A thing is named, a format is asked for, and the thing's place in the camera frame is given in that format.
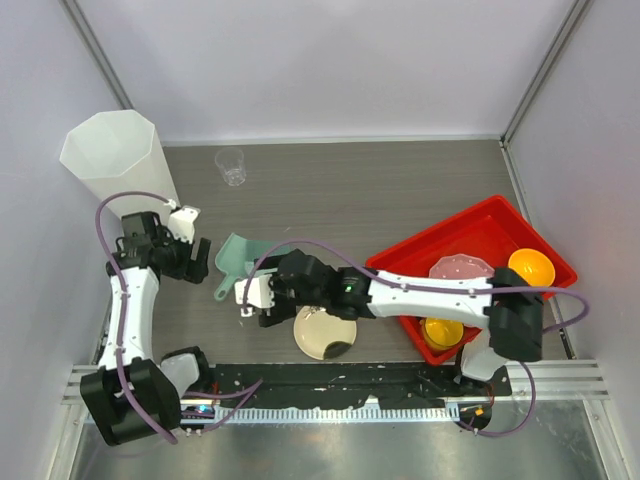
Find green dustpan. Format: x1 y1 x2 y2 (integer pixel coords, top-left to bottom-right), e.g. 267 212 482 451
214 233 275 302

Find green hand brush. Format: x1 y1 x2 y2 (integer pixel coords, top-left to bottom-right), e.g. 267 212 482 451
245 240 292 274

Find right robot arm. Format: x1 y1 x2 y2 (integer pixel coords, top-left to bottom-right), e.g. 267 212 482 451
239 249 543 395

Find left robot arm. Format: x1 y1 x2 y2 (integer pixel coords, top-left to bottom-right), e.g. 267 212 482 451
80 206 213 446

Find cream round plate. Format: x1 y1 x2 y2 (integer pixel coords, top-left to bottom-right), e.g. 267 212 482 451
293 306 357 361

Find clear plastic cup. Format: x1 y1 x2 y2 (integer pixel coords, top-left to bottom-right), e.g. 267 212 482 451
214 147 246 187

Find white translucent trash bin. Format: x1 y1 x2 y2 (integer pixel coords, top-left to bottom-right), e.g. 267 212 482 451
59 110 179 201

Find yellow cup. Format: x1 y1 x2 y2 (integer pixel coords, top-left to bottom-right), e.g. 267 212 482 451
421 317 465 352

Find pink dotted plate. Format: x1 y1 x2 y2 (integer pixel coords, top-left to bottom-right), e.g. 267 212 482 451
429 254 494 280

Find red plastic tray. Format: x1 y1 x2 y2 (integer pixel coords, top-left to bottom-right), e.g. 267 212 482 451
367 195 577 365

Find orange bowl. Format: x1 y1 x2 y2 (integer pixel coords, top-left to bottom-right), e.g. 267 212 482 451
508 248 556 287

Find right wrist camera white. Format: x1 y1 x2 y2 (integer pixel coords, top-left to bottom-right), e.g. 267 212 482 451
234 274 275 318

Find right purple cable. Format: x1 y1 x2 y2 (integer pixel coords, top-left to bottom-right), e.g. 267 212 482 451
240 238 592 439

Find white cable duct strip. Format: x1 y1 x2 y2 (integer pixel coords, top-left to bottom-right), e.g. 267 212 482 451
179 404 460 425

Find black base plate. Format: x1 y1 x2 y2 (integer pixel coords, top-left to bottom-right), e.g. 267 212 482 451
189 362 512 410

